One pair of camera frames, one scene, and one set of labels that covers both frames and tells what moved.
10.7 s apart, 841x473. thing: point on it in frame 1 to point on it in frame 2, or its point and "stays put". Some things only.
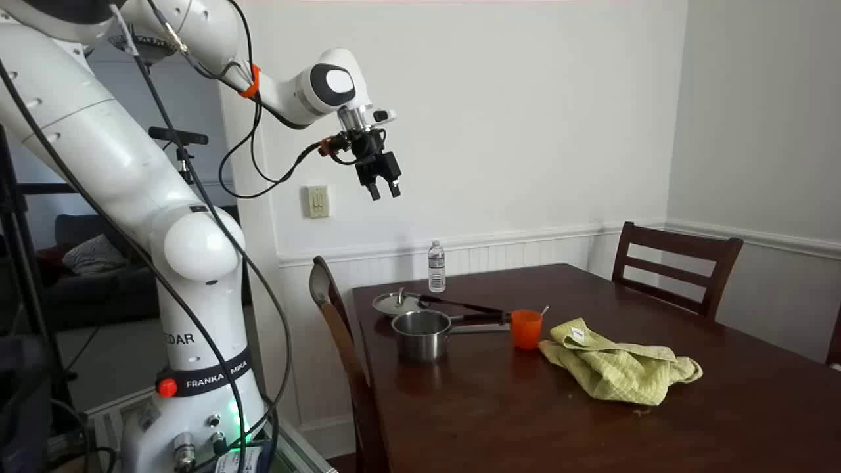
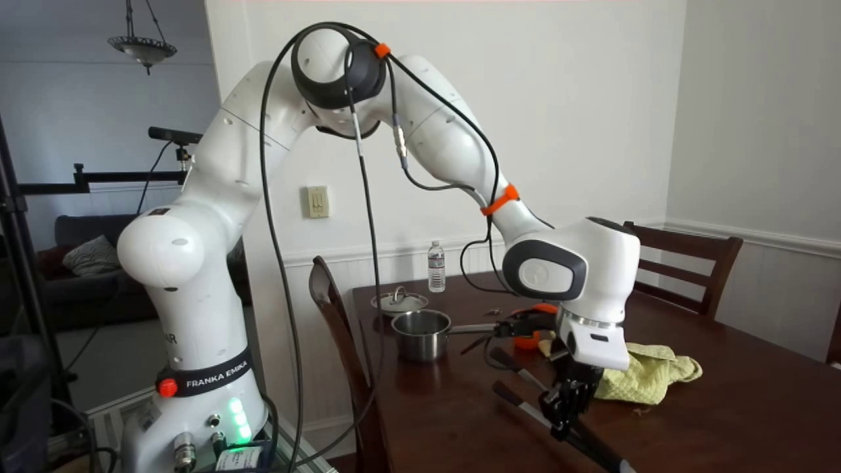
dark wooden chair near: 357,375 stays put
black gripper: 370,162 to 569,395
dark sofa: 92,278 stays put
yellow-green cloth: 624,372 stays put
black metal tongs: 481,313 to 564,435
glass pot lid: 394,305 stays put
